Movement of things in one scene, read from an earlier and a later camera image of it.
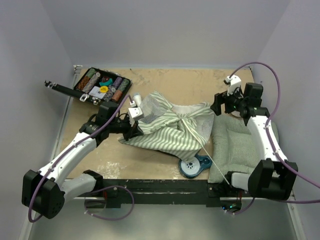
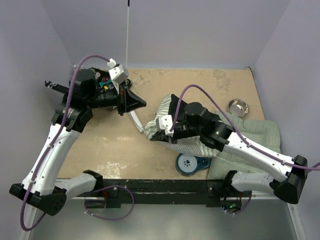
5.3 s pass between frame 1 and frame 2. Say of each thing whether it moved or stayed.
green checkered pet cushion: stayed
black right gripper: moved
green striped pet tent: moved
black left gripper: moved
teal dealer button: stayed
